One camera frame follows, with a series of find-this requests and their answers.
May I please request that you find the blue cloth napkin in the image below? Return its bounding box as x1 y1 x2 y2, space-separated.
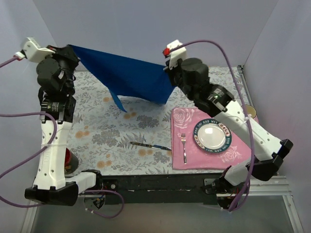
71 45 175 112

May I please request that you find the patterned handle table knife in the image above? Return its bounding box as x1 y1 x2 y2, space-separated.
130 141 172 151

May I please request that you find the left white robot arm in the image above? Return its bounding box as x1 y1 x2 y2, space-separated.
24 46 104 206

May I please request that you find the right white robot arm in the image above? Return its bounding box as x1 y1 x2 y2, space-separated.
164 58 293 193

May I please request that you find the silver fork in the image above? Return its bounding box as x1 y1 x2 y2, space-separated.
181 133 187 164

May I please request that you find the white plate green rim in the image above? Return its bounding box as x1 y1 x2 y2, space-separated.
193 118 232 153

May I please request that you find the cream mug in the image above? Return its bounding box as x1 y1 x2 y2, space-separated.
245 104 257 118

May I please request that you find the floral tablecloth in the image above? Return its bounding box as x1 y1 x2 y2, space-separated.
65 67 250 176

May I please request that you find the red and black mug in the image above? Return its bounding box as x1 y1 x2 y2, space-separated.
64 149 79 175

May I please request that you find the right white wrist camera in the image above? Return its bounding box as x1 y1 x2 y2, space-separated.
162 40 187 70

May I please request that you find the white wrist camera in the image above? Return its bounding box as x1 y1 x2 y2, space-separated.
14 37 55 63
162 40 187 70

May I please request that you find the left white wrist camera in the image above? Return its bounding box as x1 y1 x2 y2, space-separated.
14 37 55 63

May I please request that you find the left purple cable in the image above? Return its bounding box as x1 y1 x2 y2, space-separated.
0 56 124 218

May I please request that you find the purple cable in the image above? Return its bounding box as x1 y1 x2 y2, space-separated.
170 40 256 212
0 56 124 218

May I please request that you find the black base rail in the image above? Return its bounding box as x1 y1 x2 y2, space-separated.
75 169 250 204

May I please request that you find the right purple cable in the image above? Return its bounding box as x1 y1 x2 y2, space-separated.
170 40 256 212

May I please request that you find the aluminium frame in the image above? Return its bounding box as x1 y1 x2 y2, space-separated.
20 65 304 233

